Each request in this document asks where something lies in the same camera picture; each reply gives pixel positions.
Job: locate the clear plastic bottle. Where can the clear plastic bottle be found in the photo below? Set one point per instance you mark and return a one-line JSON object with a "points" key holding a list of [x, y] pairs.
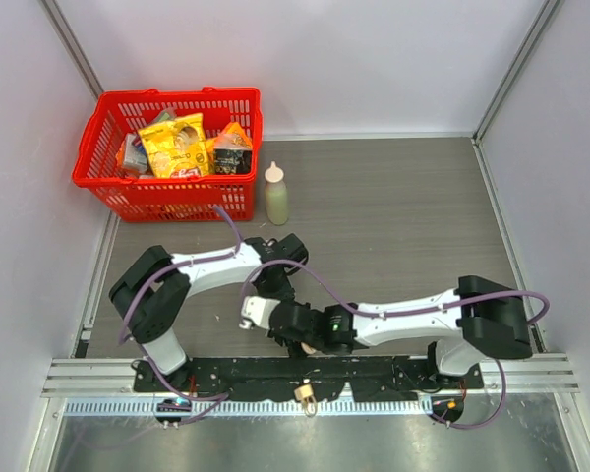
{"points": [[276, 197]]}

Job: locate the right wall corner profile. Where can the right wall corner profile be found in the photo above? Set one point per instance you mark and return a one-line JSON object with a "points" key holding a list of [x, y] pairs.
{"points": [[531, 40]]}

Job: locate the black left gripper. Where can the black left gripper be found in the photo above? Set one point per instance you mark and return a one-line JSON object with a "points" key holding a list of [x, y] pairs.
{"points": [[273, 283]]}

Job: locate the red plastic shopping basket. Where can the red plastic shopping basket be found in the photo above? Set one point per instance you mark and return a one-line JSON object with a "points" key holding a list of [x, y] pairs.
{"points": [[134, 199]]}

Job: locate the grey slotted cable duct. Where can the grey slotted cable duct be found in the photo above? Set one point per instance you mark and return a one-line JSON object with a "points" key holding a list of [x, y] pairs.
{"points": [[162, 406]]}

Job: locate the yellow snack bag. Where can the yellow snack bag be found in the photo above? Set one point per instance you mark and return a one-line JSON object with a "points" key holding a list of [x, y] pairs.
{"points": [[177, 148]]}

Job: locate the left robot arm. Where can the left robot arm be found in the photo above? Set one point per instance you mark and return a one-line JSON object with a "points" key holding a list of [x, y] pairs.
{"points": [[150, 294]]}

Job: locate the orange snack bag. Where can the orange snack bag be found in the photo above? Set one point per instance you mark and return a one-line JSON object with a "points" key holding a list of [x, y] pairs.
{"points": [[233, 136]]}

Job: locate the cream folding umbrella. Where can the cream folding umbrella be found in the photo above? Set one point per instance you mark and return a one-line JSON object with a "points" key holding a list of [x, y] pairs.
{"points": [[304, 393]]}

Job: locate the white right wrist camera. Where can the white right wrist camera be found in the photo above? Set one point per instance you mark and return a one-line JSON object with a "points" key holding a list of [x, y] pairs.
{"points": [[256, 312]]}

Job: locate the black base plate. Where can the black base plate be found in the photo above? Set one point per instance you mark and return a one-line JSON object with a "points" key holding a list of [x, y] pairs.
{"points": [[254, 379]]}

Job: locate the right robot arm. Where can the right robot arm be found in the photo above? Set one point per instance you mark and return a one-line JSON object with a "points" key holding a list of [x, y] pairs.
{"points": [[467, 324]]}

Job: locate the grey box in basket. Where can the grey box in basket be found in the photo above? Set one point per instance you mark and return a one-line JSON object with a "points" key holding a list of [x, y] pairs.
{"points": [[130, 159]]}

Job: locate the grey wall corner profile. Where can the grey wall corner profile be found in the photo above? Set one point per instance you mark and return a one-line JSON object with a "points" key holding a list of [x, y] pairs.
{"points": [[68, 38]]}

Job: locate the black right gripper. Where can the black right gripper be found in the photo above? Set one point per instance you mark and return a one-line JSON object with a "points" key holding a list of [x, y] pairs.
{"points": [[279, 324]]}

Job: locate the black snack packet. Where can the black snack packet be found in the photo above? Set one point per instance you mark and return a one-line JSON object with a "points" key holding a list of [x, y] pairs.
{"points": [[230, 159]]}

